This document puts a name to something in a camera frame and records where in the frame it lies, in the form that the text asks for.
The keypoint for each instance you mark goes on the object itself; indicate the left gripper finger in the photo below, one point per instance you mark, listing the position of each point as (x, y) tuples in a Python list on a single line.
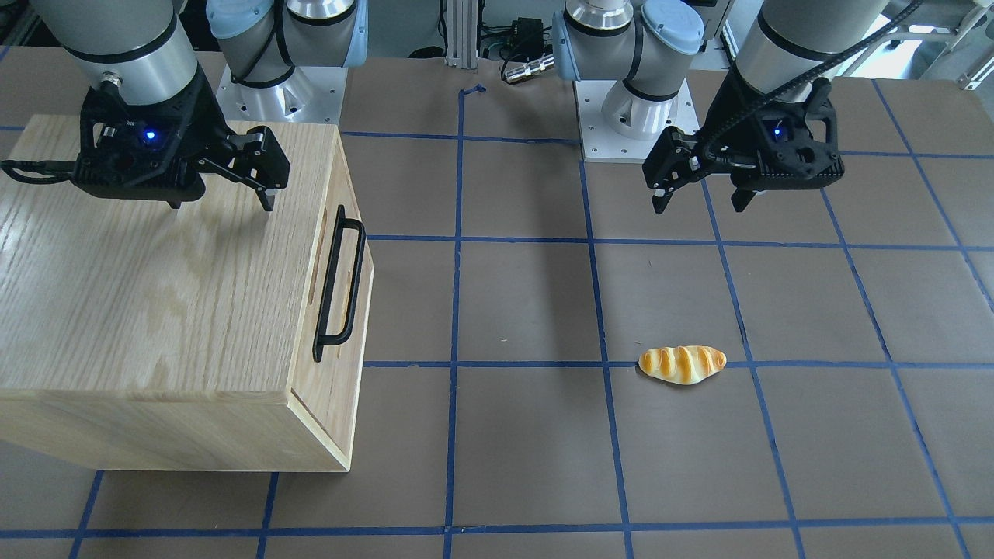
[(670, 165), (741, 198)]

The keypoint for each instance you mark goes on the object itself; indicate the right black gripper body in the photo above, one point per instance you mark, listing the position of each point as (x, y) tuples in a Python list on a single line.
[(196, 123)]

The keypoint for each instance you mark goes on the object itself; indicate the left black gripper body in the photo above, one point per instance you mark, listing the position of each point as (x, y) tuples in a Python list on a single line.
[(726, 116)]

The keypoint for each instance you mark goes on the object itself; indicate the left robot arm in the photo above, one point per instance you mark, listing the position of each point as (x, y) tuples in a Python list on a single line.
[(649, 46)]

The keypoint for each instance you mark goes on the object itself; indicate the wooden drawer cabinet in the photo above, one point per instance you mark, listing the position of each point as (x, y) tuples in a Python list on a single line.
[(138, 337)]

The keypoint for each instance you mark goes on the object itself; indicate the bread roll toy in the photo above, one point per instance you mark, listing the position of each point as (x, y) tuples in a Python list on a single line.
[(682, 365)]

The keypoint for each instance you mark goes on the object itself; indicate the aluminium frame post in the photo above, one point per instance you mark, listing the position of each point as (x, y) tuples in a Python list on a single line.
[(461, 25)]

